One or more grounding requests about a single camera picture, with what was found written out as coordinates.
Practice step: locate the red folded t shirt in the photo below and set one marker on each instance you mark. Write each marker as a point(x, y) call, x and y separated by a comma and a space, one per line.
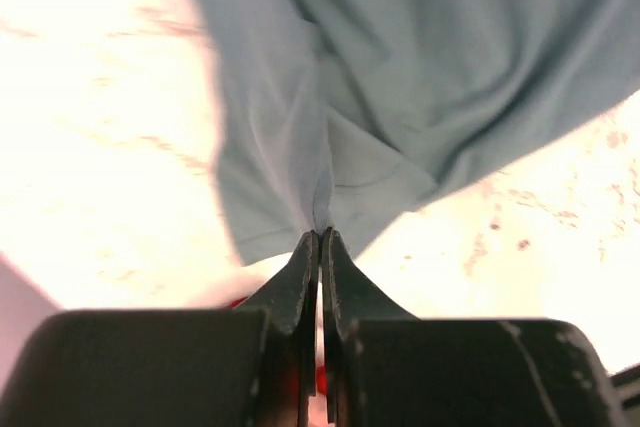
point(234, 304)

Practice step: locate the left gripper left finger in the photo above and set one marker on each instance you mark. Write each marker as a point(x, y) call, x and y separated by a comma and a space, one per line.
point(287, 375)

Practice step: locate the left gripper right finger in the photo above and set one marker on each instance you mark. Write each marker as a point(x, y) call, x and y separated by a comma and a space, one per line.
point(348, 297)

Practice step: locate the blue grey t shirt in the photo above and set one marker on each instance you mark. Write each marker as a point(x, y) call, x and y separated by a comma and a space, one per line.
point(347, 113)

